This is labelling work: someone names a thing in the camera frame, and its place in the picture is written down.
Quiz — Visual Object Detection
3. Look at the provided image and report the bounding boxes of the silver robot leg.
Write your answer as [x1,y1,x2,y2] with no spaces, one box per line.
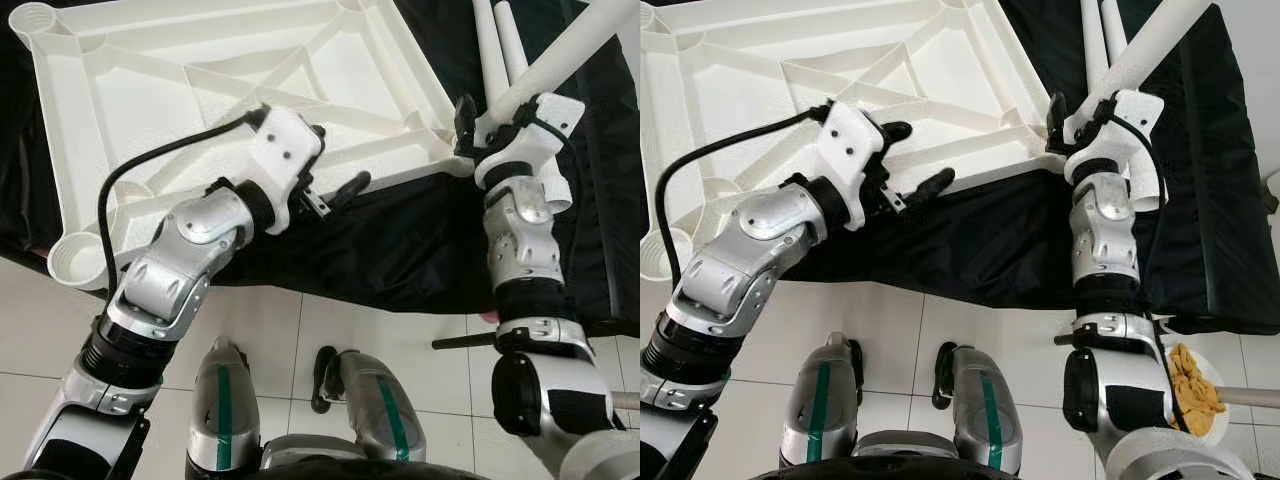
[933,343,1025,476]
[780,333,866,471]
[312,345,427,464]
[187,338,263,476]

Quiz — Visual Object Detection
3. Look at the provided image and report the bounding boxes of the yellow crumpled cloth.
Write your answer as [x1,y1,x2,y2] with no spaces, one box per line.
[1168,343,1227,431]

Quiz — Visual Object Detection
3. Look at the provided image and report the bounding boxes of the silver right robot leg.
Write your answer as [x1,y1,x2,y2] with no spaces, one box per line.
[933,343,1025,476]
[312,345,427,464]

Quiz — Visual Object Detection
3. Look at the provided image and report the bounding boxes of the black cloth table cover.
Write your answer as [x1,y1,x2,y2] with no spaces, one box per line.
[0,0,641,336]
[640,0,1280,336]

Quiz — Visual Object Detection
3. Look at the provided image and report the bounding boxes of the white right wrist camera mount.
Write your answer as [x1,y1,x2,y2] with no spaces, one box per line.
[472,92,587,191]
[1062,88,1166,186]

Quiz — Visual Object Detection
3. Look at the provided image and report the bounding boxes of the black robot torso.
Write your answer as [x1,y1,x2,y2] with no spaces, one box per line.
[255,435,541,480]
[750,440,1111,480]

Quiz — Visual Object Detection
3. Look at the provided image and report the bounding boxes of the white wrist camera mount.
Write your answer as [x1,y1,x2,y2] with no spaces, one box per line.
[248,105,326,236]
[815,100,891,231]
[472,92,587,191]
[1062,88,1166,186]

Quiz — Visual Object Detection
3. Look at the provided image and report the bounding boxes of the silver left robot leg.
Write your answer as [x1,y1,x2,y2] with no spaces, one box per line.
[780,333,866,471]
[187,338,263,476]

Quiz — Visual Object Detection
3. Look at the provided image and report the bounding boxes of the grey metal tube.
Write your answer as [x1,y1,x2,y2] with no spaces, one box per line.
[1215,390,1280,409]

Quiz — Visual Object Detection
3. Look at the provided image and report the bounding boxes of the white plastic table top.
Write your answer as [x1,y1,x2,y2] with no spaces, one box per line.
[8,0,476,291]
[640,0,1066,283]

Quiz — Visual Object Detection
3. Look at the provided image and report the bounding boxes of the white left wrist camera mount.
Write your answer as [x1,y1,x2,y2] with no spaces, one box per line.
[815,100,891,231]
[248,105,326,236]

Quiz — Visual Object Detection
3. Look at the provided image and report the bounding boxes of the white plate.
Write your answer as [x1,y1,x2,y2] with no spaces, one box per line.
[1165,345,1231,448]

